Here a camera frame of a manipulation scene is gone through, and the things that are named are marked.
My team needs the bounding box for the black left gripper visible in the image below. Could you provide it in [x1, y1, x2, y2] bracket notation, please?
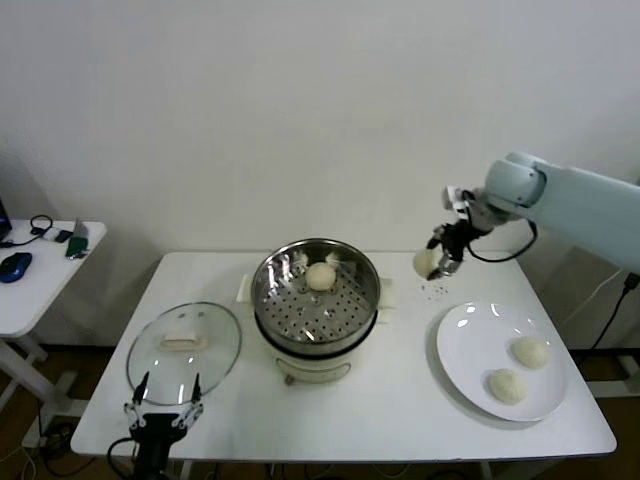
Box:
[123, 371, 205, 480]

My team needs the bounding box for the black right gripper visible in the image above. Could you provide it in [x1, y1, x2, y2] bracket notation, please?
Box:
[427, 222, 474, 280]

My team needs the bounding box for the white steamed baozi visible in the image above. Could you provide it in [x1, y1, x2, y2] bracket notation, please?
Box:
[412, 248, 444, 280]
[304, 262, 335, 292]
[513, 335, 551, 370]
[487, 368, 529, 405]

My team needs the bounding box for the round glass pot lid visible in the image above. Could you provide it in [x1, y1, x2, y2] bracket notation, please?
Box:
[125, 301, 244, 406]

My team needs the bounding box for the stainless steel steamer basket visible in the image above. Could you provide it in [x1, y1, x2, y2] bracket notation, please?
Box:
[251, 238, 382, 351]

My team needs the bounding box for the white round plate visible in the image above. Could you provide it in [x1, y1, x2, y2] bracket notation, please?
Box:
[435, 301, 570, 423]

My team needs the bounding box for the white side table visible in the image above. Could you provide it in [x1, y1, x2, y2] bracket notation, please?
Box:
[0, 219, 109, 441]

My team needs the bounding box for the green small tool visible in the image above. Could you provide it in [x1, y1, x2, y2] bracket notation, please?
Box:
[67, 234, 91, 261]

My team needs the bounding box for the blue computer mouse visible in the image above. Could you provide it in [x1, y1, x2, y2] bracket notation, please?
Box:
[0, 252, 35, 285]

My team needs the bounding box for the dark laptop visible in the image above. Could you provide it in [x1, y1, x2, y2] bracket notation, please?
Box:
[0, 195, 14, 244]

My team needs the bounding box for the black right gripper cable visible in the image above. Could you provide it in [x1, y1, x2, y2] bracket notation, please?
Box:
[467, 219, 539, 263]

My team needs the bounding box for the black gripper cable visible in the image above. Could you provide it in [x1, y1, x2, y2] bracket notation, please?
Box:
[467, 219, 539, 263]
[107, 437, 140, 480]

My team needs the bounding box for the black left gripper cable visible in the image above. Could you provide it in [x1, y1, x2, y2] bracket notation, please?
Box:
[107, 437, 140, 480]

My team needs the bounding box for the white wall cable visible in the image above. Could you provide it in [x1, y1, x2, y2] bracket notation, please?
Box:
[567, 269, 626, 321]

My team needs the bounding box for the black power cable with plug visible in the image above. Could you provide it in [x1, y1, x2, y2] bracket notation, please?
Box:
[589, 272, 640, 354]

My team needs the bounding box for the thin black looped cable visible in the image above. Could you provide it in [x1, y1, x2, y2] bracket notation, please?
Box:
[0, 214, 55, 249]

